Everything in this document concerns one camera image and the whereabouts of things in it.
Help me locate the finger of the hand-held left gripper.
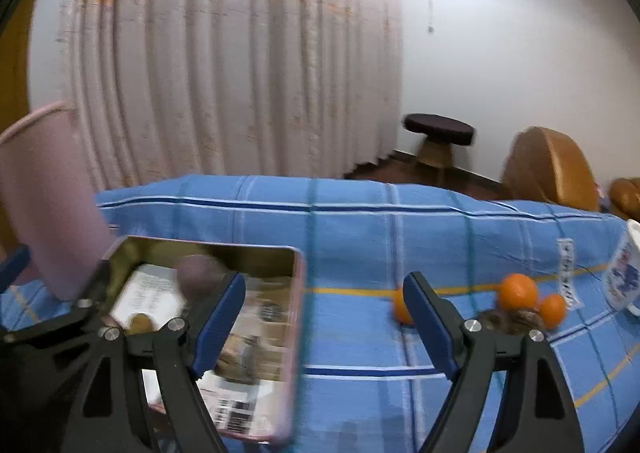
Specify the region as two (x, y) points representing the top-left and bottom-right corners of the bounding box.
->
(0, 247), (32, 293)
(0, 259), (112, 449)

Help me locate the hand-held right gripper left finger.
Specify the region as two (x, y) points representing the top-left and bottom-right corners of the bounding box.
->
(62, 272), (247, 453)

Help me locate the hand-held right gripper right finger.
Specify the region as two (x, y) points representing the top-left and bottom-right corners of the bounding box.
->
(402, 272), (586, 453)

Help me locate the orange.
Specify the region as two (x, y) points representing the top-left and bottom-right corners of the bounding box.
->
(392, 289), (416, 326)
(497, 273), (541, 313)
(537, 294), (568, 329)

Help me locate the purple round fruit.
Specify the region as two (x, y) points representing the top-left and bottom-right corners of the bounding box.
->
(177, 254), (223, 299)

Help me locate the pink rectangular tin box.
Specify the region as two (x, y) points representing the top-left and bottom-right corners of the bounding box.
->
(102, 235), (307, 446)

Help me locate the printed paper leaflet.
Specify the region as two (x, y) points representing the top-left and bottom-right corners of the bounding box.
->
(109, 263), (293, 434)

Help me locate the brown kiwi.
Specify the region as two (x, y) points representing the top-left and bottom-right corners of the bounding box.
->
(125, 313), (156, 334)

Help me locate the brown round fruit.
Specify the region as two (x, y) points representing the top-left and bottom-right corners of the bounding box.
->
(477, 308), (546, 336)

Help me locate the pink plastic cup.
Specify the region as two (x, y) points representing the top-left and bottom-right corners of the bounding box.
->
(0, 101), (113, 301)

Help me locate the blue plaid bedsheet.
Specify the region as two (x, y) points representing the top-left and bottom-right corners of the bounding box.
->
(0, 174), (640, 453)

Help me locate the wooden door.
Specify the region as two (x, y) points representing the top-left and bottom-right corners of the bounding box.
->
(0, 0), (41, 244)

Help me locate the dark round stool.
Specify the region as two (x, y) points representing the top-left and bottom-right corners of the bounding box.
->
(402, 113), (475, 186)

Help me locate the white printed mug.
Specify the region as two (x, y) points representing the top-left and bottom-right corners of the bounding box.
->
(602, 219), (640, 318)

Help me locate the brown leather cushion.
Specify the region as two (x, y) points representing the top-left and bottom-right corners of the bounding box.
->
(607, 178), (640, 221)

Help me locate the white pleated curtain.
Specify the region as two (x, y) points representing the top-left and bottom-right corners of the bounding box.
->
(55, 0), (405, 191)

